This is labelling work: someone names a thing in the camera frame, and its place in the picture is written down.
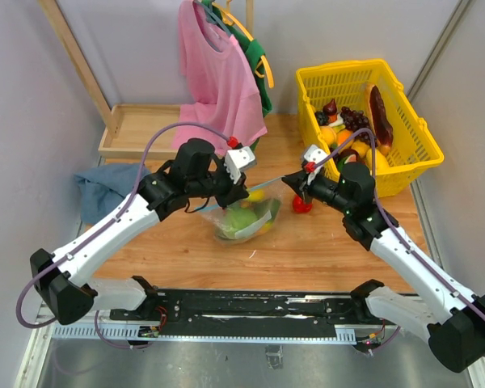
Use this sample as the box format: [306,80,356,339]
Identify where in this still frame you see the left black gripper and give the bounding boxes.
[188,158,250,210]

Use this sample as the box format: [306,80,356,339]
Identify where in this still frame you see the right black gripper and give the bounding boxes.
[284,167,353,214]

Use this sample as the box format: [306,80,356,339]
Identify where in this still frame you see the red bell pepper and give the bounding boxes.
[292,196,313,214]

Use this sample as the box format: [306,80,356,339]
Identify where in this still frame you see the green cabbage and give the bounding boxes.
[223,208,258,238]

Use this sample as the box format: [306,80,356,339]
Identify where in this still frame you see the yellow banana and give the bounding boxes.
[246,189,266,203]

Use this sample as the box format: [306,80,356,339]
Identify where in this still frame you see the clear zip top bag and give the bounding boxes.
[195,177,285,244]

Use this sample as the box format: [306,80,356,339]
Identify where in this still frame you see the green yellow mango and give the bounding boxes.
[259,221,274,234]

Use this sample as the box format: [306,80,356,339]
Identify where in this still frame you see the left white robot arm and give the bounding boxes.
[30,138,256,325]

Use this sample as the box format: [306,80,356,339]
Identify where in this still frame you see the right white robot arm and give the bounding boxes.
[281,162,485,373]

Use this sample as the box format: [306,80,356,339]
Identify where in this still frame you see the yellow mango fruit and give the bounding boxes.
[319,126,337,147]

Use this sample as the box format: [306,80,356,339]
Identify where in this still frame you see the watermelon slice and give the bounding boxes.
[338,148,361,163]

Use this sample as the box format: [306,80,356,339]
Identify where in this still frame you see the orange fruit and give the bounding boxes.
[336,129,354,150]

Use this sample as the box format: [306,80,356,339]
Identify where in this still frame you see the blue black grape bunch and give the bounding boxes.
[314,111,329,127]

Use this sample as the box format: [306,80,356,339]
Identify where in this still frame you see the yellow lemon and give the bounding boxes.
[352,141,370,158]

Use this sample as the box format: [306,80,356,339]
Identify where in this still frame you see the dark red fig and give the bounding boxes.
[323,99,338,116]

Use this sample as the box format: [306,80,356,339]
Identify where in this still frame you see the dark purple grape bunch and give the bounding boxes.
[340,106,370,132]

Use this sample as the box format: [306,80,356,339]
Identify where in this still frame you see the pink t-shirt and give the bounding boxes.
[178,1,268,146]

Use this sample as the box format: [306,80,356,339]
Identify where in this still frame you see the brown sweet potato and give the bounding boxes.
[365,83,394,156]

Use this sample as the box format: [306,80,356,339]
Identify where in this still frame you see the wooden tray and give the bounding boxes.
[98,104,180,160]

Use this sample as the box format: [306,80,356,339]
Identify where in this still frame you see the yellow plastic basket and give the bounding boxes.
[296,59,444,197]

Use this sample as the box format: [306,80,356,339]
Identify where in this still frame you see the blue cloth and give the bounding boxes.
[74,163,139,225]

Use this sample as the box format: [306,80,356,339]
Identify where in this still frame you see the green t-shirt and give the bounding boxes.
[201,0,273,154]

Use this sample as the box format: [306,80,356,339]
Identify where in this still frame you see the yellow clothes hanger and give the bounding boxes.
[211,0,275,89]

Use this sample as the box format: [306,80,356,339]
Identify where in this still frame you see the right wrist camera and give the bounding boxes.
[302,145,328,185]

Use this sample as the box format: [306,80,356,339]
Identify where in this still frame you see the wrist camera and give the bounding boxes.
[302,145,328,185]
[224,137,257,183]

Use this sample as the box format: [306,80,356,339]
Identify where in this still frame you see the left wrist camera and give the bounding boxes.
[224,137,257,183]

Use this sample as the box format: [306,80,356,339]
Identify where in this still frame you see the wooden rack frame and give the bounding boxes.
[38,0,255,137]

